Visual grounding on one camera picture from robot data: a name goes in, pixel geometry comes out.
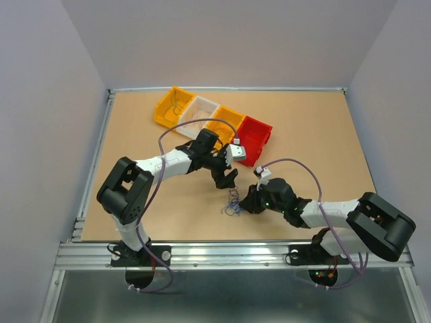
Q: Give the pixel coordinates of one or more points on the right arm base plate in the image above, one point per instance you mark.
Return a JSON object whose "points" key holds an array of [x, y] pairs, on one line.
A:
{"points": [[323, 269]]}

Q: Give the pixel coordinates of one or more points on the white bin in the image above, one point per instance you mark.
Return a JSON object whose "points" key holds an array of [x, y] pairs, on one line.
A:
{"points": [[199, 108]]}

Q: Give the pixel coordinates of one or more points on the aluminium table frame rail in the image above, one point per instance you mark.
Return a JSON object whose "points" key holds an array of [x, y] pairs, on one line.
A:
{"points": [[84, 286]]}

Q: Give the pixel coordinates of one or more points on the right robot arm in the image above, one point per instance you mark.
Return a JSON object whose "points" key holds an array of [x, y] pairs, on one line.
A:
{"points": [[367, 224]]}

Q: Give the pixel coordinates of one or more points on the red bin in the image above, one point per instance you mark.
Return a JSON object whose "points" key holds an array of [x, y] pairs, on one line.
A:
{"points": [[253, 135]]}

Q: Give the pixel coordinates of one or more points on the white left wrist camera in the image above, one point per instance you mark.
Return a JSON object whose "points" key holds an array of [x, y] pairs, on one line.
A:
{"points": [[235, 152]]}

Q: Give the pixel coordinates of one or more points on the near yellow bin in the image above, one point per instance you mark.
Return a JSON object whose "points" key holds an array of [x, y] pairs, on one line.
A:
{"points": [[224, 132]]}

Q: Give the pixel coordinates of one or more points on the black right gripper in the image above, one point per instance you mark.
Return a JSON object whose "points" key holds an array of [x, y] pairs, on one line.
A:
{"points": [[250, 202]]}

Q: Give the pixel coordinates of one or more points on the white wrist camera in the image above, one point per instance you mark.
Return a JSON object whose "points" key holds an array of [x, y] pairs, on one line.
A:
{"points": [[235, 152], [263, 175]]}

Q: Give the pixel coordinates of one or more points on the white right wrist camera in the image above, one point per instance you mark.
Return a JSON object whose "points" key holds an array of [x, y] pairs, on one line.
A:
{"points": [[263, 175]]}

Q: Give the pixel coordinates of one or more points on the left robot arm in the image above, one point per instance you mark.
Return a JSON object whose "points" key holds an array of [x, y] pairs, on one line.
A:
{"points": [[125, 191]]}

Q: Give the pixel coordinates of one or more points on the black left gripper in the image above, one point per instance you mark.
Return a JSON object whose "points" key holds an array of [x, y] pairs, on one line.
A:
{"points": [[222, 182]]}

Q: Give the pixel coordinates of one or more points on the yellow bin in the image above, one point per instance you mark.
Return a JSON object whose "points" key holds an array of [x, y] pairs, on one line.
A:
{"points": [[170, 107], [224, 132]]}

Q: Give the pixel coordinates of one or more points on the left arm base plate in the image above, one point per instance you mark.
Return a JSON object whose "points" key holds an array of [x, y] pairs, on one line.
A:
{"points": [[140, 267]]}

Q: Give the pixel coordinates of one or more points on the far yellow bin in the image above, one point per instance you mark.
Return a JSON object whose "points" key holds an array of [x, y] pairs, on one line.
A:
{"points": [[170, 107]]}

